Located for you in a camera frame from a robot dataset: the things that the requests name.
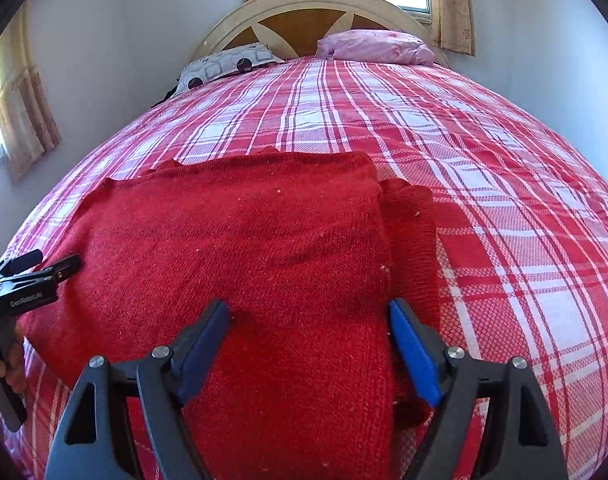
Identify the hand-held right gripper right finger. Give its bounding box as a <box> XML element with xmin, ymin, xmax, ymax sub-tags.
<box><xmin>388</xmin><ymin>298</ymin><xmax>569</xmax><ymax>480</ymax></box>

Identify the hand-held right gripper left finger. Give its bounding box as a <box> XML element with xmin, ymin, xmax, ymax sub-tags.
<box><xmin>44</xmin><ymin>299</ymin><xmax>231</xmax><ymax>480</ymax></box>

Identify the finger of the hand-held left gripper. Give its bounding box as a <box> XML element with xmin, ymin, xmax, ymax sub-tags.
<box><xmin>0</xmin><ymin>249</ymin><xmax>44</xmax><ymax>278</ymax></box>
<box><xmin>14</xmin><ymin>254</ymin><xmax>83</xmax><ymax>287</ymax></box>

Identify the red knitted sweater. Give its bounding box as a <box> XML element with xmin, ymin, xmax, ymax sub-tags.
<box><xmin>19</xmin><ymin>148</ymin><xmax>442</xmax><ymax>480</ymax></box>

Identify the person's left hand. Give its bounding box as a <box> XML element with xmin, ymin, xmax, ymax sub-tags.
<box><xmin>0</xmin><ymin>324</ymin><xmax>29</xmax><ymax>413</ymax></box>

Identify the bed with red plaid sheet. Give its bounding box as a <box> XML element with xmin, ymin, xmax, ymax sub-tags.
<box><xmin>0</xmin><ymin>55</ymin><xmax>608</xmax><ymax>480</ymax></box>

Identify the dark cloth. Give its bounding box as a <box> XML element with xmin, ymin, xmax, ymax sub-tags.
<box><xmin>151</xmin><ymin>85</ymin><xmax>180</xmax><ymax>108</ymax></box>

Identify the grey patterned pillow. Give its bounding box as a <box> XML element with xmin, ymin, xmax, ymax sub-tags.
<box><xmin>175</xmin><ymin>42</ymin><xmax>285</xmax><ymax>95</ymax></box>

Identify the pink floral pillow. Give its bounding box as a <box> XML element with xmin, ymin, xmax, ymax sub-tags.
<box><xmin>316</xmin><ymin>30</ymin><xmax>435</xmax><ymax>67</ymax></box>

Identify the cream and wood headboard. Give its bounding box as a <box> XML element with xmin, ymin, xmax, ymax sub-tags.
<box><xmin>191</xmin><ymin>0</ymin><xmax>452</xmax><ymax>68</ymax></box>

